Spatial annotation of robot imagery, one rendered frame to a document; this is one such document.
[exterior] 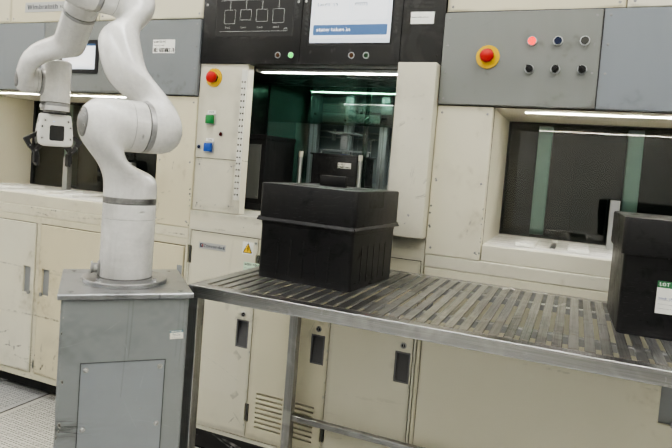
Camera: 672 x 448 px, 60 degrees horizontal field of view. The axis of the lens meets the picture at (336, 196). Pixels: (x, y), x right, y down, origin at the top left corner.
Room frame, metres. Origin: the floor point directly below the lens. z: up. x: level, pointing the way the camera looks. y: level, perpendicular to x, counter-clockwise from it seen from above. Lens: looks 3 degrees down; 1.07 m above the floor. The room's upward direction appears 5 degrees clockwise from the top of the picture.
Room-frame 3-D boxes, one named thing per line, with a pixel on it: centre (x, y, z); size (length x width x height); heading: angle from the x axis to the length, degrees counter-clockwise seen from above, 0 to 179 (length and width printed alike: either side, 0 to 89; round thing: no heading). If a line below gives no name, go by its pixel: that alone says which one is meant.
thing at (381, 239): (1.62, 0.01, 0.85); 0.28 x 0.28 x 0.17; 63
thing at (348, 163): (2.59, -0.02, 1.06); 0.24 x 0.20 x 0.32; 68
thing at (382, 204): (1.62, 0.01, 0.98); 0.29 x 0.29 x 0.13; 62
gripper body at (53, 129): (1.82, 0.89, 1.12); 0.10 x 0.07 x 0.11; 133
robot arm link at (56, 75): (1.82, 0.89, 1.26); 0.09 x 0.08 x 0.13; 133
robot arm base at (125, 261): (1.38, 0.48, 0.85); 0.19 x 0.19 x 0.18
